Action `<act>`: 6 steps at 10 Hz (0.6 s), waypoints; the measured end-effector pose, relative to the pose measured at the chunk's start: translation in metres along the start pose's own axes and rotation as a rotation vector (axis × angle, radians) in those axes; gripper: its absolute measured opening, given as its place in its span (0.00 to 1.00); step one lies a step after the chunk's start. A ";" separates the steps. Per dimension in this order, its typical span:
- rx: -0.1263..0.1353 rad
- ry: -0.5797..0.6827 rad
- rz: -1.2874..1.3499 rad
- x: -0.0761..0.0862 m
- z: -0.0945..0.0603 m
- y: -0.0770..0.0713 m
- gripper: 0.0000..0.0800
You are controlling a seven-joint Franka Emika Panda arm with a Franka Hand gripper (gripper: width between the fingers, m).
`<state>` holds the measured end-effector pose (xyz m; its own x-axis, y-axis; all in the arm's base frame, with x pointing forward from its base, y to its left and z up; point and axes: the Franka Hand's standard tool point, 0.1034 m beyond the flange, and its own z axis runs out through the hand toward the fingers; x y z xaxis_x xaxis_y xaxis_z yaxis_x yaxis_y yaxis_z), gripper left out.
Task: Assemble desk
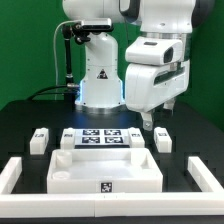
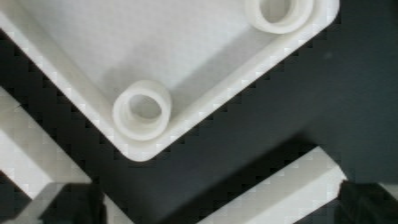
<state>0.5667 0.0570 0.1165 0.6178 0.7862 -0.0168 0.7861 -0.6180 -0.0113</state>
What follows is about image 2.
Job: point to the white desk top tray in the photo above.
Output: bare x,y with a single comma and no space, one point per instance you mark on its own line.
201,44

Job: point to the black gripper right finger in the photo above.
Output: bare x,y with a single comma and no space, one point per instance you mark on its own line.
365,205

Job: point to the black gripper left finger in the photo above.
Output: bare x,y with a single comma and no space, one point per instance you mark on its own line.
68,204

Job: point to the white U-shaped obstacle frame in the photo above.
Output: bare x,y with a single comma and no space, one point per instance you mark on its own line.
276,203

